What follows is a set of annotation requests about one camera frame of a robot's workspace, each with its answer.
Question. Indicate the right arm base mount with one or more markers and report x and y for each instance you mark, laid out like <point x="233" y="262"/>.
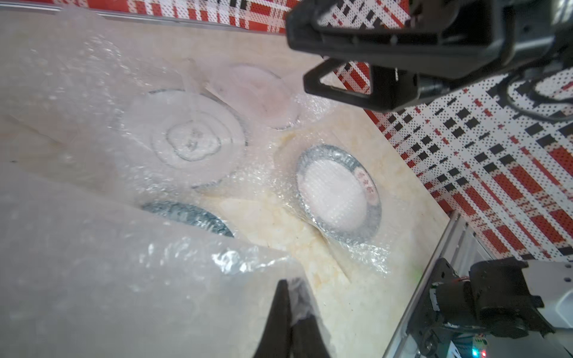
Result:
<point x="507" y="298"/>

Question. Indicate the white embossed plate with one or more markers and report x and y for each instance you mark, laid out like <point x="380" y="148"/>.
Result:
<point x="186" y="137"/>

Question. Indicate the green rimmed plate front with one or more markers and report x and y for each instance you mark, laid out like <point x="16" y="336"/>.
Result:
<point x="190" y="215"/>

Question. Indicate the pink plate in wrap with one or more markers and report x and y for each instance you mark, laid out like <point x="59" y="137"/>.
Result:
<point x="257" y="94"/>

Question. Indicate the green rimmed plate right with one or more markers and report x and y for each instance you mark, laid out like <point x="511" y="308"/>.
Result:
<point x="338" y="195"/>

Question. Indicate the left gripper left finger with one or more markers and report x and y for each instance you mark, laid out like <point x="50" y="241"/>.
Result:
<point x="276" y="339"/>

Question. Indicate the green rimmed plate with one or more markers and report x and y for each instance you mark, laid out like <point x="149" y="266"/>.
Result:
<point x="338" y="195"/>
<point x="190" y="215"/>

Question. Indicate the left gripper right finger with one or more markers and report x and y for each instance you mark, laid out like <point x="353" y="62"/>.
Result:
<point x="306" y="336"/>

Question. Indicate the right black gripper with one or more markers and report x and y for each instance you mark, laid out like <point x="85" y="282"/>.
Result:
<point x="445" y="46"/>

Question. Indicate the bubble wrap sheet front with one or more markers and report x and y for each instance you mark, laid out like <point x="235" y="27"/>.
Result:
<point x="82" y="276"/>

